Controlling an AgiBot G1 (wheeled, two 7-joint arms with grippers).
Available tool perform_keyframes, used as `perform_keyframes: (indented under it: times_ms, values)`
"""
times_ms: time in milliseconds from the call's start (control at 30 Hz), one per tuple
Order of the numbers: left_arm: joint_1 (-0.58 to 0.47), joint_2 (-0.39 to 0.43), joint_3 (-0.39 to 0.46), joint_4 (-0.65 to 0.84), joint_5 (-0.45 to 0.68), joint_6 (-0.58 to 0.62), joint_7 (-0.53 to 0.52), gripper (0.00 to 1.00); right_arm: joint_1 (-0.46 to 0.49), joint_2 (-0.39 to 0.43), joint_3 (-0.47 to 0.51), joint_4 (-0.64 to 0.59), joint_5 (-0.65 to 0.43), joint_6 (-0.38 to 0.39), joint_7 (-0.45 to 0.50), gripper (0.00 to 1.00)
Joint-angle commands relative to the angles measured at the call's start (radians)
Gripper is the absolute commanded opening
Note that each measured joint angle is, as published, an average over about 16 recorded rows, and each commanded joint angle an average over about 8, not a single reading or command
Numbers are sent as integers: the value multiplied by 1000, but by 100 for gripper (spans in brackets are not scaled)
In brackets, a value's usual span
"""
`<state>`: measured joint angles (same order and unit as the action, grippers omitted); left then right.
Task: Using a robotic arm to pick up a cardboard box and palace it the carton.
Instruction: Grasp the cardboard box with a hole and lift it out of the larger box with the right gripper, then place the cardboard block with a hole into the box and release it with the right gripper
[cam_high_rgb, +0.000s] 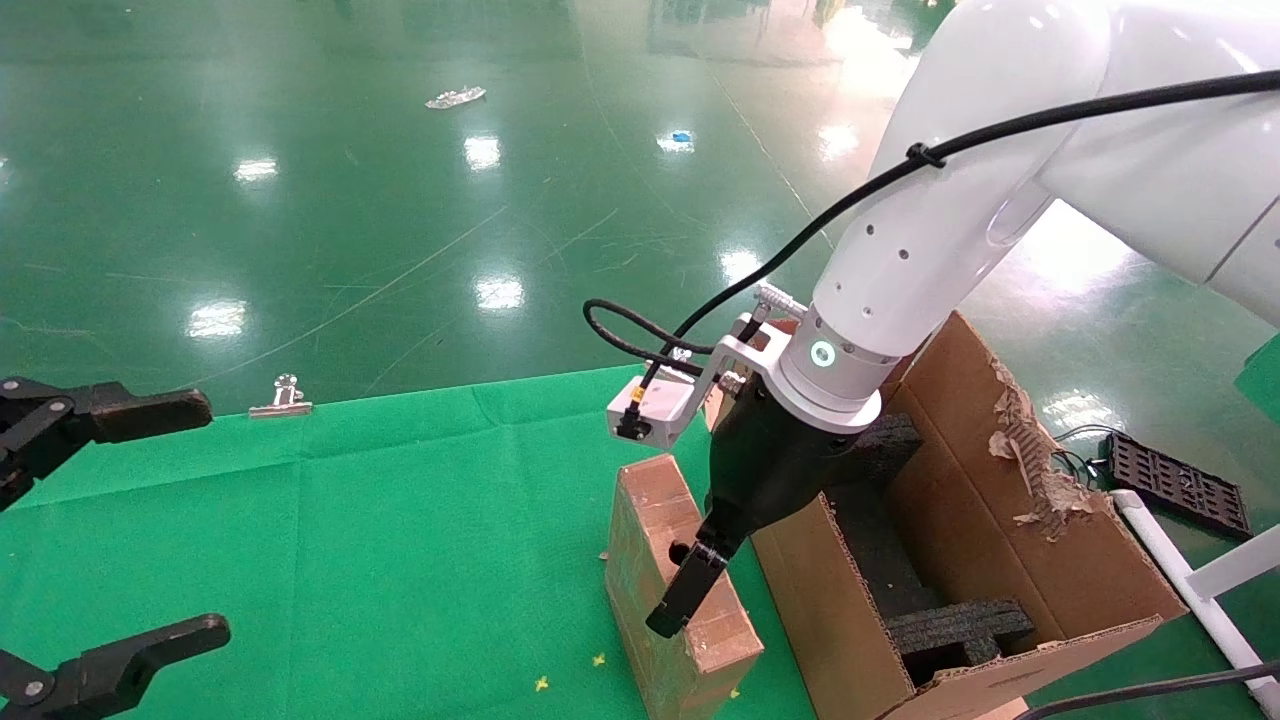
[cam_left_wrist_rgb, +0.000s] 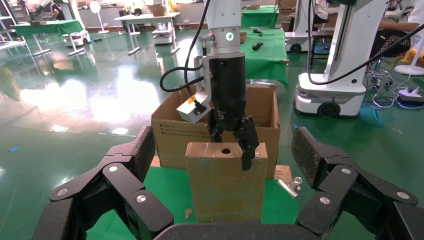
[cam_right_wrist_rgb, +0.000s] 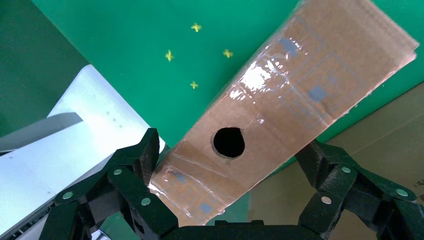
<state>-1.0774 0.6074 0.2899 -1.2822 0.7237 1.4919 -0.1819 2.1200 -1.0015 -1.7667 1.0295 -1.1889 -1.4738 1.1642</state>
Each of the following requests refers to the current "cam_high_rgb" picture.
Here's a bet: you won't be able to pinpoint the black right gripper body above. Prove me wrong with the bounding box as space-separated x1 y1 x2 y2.
704 383 883 549

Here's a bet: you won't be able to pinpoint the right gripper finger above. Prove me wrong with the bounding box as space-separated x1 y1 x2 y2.
645 538 733 640

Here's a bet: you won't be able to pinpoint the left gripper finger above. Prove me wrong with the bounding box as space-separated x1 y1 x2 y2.
0 614 233 720
0 377 214 513

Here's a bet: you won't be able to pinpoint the small brown cardboard box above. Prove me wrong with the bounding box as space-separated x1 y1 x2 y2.
603 454 767 720

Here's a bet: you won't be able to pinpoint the black foam carton liner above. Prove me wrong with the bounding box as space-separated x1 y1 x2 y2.
825 480 946 621

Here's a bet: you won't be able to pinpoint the large open cardboard carton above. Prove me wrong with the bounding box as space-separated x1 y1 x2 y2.
705 312 1191 720

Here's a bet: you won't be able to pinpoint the large green table cloth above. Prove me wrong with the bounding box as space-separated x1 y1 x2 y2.
0 365 816 720

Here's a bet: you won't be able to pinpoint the black plastic grid tray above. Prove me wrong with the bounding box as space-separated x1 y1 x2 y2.
1100 430 1254 542

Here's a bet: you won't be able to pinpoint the bright green fabric piece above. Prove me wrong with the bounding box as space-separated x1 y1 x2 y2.
1234 333 1280 423

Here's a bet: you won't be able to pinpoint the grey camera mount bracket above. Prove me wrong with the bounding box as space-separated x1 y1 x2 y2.
690 312 791 421

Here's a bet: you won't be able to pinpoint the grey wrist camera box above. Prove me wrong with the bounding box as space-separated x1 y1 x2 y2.
606 372 703 450

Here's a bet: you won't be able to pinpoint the black braided looped cable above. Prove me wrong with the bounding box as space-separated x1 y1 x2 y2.
583 298 721 379

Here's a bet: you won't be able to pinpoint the thin floor wires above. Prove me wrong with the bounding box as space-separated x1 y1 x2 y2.
1050 424 1113 486

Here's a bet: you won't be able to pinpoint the black smooth arm cable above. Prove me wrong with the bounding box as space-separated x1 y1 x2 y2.
640 70 1280 393

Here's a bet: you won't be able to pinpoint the black hanging cable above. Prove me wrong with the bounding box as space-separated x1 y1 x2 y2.
1012 662 1280 720

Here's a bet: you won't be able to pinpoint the white frame leg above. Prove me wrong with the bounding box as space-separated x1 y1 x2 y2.
1110 488 1280 717

